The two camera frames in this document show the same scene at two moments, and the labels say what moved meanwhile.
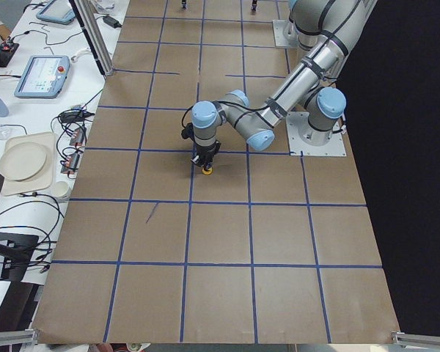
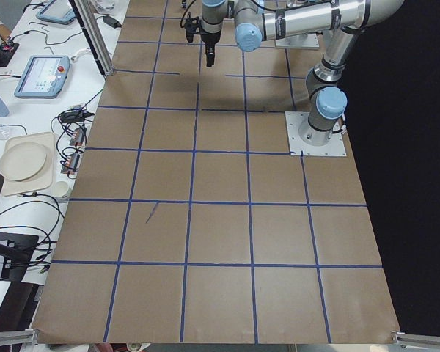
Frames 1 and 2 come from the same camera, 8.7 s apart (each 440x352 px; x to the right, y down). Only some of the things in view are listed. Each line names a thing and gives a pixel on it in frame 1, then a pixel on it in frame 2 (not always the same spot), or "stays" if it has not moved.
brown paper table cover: (261, 247) stays
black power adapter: (112, 22) stays
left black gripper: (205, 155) to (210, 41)
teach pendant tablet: (42, 77) stays
